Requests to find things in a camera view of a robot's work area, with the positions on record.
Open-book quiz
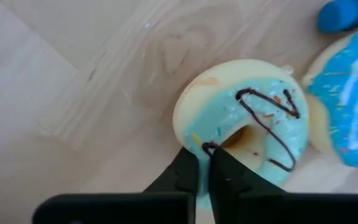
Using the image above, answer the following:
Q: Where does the bright blue iced toy donut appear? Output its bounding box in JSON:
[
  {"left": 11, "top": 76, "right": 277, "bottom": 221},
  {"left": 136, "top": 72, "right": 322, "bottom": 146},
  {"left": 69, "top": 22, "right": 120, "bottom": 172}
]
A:
[{"left": 301, "top": 23, "right": 358, "bottom": 169}]

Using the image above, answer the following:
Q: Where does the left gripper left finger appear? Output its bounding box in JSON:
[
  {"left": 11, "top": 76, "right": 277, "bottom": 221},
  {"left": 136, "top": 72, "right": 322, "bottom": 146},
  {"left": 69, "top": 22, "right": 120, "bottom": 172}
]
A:
[{"left": 143, "top": 147, "right": 200, "bottom": 195}]

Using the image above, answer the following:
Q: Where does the pale blue iced toy donut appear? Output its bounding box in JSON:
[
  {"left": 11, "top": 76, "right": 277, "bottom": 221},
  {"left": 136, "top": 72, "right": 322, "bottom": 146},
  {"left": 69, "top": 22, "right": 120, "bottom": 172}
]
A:
[{"left": 172, "top": 58, "right": 310, "bottom": 211}]

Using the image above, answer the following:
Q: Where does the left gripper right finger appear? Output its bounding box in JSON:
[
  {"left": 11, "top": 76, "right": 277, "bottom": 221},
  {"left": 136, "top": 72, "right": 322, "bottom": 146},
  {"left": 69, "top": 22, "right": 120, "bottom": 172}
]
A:
[{"left": 208, "top": 146, "right": 288, "bottom": 195}]

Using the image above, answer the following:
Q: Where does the blue plastic bin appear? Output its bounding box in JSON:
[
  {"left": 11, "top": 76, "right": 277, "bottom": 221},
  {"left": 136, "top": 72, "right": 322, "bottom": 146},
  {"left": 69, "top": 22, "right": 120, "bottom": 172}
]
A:
[{"left": 317, "top": 0, "right": 358, "bottom": 34}]

